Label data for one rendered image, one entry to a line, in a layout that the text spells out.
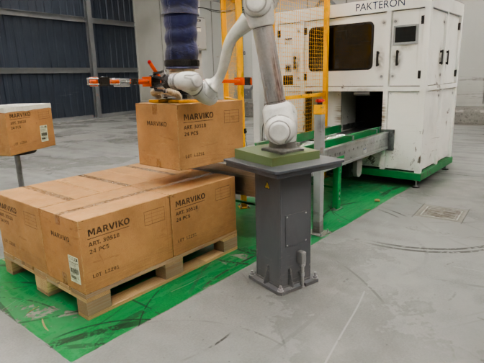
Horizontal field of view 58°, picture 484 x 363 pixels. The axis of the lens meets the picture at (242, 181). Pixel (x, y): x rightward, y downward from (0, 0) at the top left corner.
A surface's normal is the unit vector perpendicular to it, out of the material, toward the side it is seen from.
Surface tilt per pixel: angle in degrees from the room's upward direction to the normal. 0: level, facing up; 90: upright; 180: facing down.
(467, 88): 90
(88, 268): 90
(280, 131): 98
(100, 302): 90
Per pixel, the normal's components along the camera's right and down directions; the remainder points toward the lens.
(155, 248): 0.77, 0.13
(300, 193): 0.58, 0.18
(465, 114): -0.57, 0.21
